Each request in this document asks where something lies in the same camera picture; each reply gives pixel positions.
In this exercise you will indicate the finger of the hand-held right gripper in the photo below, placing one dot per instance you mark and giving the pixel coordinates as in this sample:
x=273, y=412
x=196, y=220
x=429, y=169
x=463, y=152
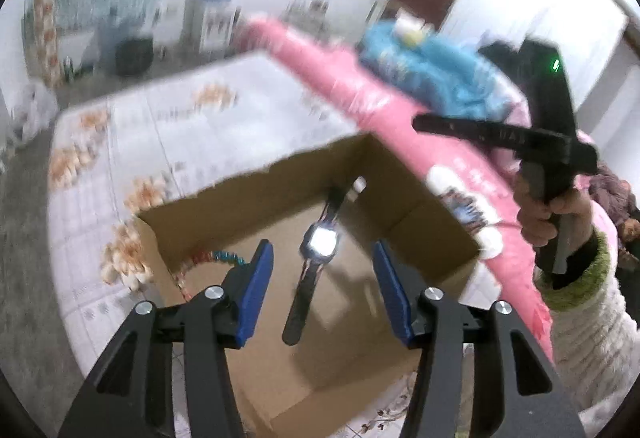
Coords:
x=460, y=130

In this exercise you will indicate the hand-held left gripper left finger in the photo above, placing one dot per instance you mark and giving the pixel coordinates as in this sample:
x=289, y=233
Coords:
x=252, y=298

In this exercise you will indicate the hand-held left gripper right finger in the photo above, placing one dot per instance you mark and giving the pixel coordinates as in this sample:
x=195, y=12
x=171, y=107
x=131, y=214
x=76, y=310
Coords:
x=392, y=298

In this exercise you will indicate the cardboard box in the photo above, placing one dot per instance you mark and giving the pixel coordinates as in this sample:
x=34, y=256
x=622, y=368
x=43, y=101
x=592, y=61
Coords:
x=225, y=198

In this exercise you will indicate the person's right hand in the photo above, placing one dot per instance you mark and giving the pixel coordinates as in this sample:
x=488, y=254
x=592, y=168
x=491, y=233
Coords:
x=532, y=220

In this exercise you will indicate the blue printed garment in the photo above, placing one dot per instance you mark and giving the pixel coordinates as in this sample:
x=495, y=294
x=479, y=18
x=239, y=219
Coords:
x=440, y=67

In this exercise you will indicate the dark cloth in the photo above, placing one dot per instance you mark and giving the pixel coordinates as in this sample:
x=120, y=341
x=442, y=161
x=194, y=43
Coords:
x=495, y=51

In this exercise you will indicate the pink flower blanket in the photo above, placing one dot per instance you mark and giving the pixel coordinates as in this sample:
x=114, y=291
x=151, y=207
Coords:
x=380, y=97

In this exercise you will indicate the patterned grey pillow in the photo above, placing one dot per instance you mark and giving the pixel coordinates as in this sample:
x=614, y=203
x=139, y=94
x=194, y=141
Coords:
x=310, y=7

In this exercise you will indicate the black bin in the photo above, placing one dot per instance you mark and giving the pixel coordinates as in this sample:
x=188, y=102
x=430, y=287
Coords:
x=134, y=57

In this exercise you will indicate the white water dispenser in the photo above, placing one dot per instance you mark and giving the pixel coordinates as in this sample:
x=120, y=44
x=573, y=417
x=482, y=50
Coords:
x=207, y=25

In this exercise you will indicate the white plastic bag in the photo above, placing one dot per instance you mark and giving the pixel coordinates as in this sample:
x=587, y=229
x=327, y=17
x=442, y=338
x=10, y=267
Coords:
x=32, y=110

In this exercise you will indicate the empty clear water jug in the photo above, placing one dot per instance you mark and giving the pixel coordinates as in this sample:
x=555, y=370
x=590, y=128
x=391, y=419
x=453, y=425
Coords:
x=109, y=26

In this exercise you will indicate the patterned sticker strip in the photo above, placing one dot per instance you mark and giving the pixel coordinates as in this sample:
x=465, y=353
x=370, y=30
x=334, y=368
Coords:
x=47, y=32

